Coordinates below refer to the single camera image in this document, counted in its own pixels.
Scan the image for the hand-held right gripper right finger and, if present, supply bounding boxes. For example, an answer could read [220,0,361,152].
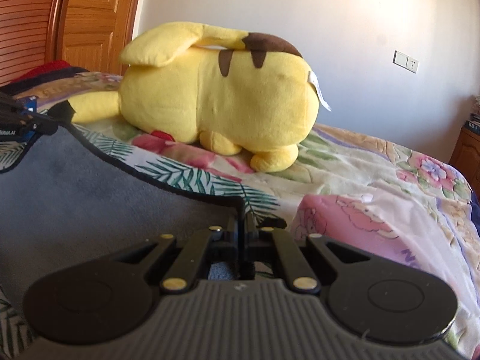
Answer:
[243,226,377,295]

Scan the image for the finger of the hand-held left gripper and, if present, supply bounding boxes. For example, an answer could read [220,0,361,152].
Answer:
[0,93,39,121]
[19,114,60,136]

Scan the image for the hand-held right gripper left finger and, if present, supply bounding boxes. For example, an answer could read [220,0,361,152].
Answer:
[111,226,241,295]

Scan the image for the grey-blue towel with dark trim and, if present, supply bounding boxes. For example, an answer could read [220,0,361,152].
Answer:
[0,100,288,313]

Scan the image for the red and dark folded clothes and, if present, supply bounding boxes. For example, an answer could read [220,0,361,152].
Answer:
[0,67,91,97]

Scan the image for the red cloth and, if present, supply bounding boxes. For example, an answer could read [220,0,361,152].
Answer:
[16,60,73,79]

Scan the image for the wooden louvered wardrobe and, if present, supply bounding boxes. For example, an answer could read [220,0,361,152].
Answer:
[0,0,69,88]

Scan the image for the wooden door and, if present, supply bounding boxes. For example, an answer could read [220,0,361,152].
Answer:
[55,0,148,76]

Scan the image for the floral bed sheet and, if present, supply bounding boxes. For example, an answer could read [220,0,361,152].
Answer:
[0,72,480,360]

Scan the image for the yellow plush toy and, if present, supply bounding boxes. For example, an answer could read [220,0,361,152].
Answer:
[69,22,333,174]

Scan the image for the wooden cabinet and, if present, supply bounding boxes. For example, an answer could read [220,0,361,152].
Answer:
[449,125,480,197]

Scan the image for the white wall switch socket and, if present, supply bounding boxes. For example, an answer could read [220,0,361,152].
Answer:
[393,50,420,74]

